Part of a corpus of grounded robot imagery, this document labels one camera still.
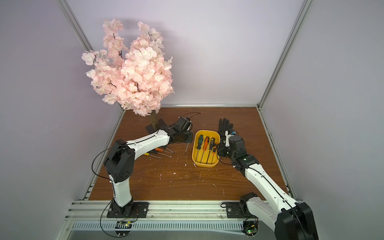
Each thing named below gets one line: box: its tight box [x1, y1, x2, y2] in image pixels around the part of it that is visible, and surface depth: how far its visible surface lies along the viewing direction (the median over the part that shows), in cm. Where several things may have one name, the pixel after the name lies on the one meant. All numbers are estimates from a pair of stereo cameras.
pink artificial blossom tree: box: [81, 18, 175, 131], surface depth 62 cm
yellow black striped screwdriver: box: [206, 137, 216, 164], surface depth 99 cm
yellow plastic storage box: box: [191, 129, 221, 168], surface depth 97 cm
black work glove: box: [218, 118, 234, 139], surface depth 109 cm
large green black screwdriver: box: [195, 134, 204, 162], surface depth 99 cm
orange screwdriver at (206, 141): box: [200, 136, 210, 163], surface depth 98 cm
